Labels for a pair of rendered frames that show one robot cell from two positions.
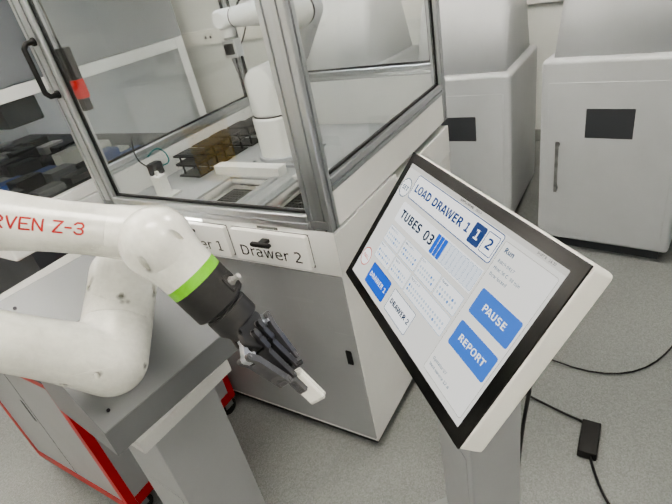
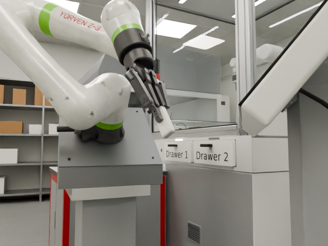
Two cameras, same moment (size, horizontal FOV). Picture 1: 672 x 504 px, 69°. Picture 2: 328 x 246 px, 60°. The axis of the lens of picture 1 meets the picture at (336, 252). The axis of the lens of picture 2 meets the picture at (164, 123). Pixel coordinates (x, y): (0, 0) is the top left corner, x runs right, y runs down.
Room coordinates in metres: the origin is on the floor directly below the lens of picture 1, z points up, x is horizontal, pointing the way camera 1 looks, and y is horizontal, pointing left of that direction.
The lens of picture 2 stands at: (0.04, -0.19, 0.91)
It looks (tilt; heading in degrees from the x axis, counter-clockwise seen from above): 5 degrees up; 26
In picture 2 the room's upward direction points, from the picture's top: straight up
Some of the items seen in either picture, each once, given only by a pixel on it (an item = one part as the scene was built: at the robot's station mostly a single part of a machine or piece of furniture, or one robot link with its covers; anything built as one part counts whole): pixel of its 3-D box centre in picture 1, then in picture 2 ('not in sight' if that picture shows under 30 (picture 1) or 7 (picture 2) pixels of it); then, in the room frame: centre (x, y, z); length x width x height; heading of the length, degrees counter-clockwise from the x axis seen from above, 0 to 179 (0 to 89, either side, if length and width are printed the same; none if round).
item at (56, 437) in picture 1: (110, 374); (102, 230); (1.49, 0.95, 0.38); 0.62 x 0.58 x 0.76; 54
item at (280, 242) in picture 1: (270, 247); (212, 152); (1.31, 0.19, 0.87); 0.29 x 0.02 x 0.11; 54
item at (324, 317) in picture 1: (312, 274); (250, 229); (1.85, 0.12, 0.40); 1.03 x 0.95 x 0.80; 54
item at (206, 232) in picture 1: (197, 237); (177, 151); (1.49, 0.45, 0.87); 0.29 x 0.02 x 0.11; 54
